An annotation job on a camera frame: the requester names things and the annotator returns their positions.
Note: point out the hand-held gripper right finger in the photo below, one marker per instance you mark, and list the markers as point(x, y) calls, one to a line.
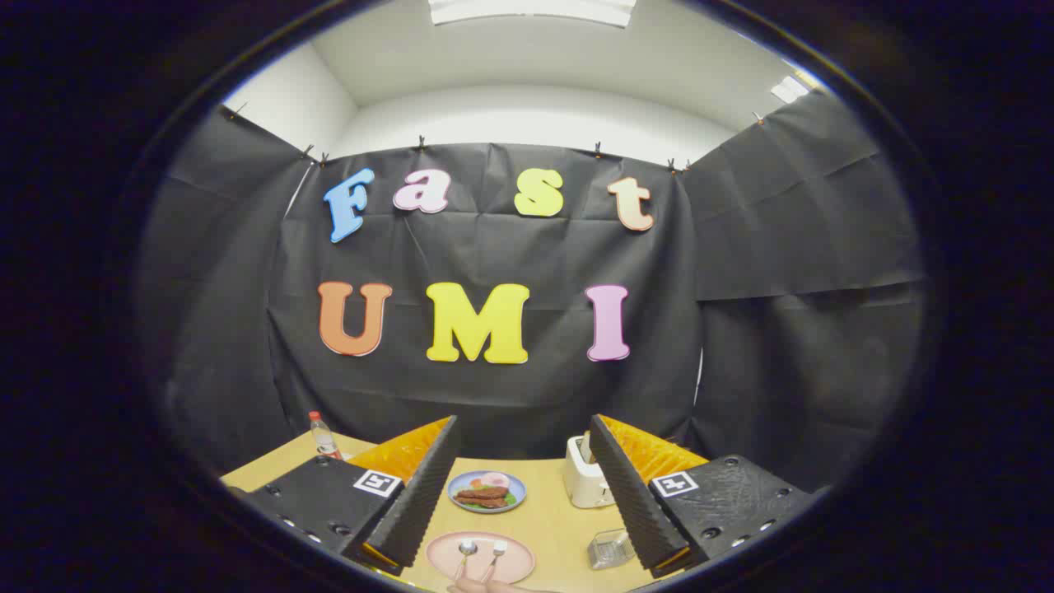
point(630, 502)

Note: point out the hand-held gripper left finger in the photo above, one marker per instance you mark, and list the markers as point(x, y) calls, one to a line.
point(420, 511)

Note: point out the white toaster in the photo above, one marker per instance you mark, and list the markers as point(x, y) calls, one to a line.
point(580, 482)

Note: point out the brown meat strip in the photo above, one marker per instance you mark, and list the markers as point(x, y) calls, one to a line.
point(482, 492)
point(486, 501)

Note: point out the pink ham slice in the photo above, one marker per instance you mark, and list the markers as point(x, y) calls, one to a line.
point(496, 480)

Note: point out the blue plate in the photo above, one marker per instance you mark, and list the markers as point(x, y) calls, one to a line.
point(516, 486)

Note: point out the pink plate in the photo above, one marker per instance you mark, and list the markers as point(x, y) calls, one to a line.
point(519, 560)

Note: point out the clear bottle with red cap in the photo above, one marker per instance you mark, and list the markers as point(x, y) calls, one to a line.
point(323, 436)

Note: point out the black backdrop cloth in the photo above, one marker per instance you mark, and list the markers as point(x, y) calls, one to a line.
point(494, 247)

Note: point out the small ceiling light panel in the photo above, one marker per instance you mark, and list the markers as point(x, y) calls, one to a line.
point(789, 89)

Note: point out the large ceiling light panel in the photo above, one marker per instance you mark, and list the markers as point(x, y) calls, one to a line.
point(535, 8)

